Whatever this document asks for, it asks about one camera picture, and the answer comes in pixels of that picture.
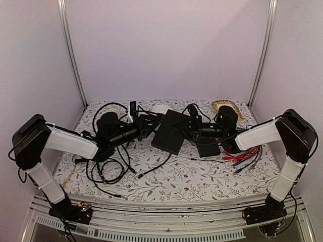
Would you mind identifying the front aluminium rail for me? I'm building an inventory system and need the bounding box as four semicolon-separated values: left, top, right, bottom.
24;195;316;242

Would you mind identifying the cream ceramic mug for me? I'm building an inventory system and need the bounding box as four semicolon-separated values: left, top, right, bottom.
107;108;121;116

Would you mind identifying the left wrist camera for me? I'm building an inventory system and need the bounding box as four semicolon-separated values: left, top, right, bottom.
127;101;137;123

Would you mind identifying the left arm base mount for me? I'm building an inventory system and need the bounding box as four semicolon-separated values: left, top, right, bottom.
48;198;93;225

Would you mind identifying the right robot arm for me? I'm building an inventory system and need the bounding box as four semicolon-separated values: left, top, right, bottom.
180;106;319;220

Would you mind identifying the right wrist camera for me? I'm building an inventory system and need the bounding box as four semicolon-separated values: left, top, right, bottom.
187;104;198;117

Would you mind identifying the black network switch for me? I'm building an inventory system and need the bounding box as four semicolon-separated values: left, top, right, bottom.
151;110;189;155
197;144;221;158

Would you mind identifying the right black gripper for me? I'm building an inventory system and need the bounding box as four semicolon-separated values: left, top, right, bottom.
173;115;227;143

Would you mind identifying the woven bamboo tray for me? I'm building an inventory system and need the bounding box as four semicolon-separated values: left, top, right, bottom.
212;100;243;121

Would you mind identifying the thin black power cord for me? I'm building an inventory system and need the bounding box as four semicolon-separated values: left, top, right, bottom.
190;158;229;163

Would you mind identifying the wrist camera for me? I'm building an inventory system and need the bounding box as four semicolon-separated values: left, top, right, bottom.
187;104;198;117
127;101;137;123

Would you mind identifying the black cable bundle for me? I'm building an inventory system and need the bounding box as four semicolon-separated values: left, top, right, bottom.
85;100;175;199

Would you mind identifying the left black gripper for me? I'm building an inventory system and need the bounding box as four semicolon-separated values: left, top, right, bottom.
109;114;162;149

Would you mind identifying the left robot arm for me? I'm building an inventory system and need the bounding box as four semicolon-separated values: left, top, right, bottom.
8;114;153;219

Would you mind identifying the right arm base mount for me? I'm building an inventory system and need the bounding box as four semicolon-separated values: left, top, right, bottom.
242;197;287;237

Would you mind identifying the white ceramic bowl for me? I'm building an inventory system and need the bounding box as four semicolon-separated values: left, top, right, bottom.
151;104;169;114

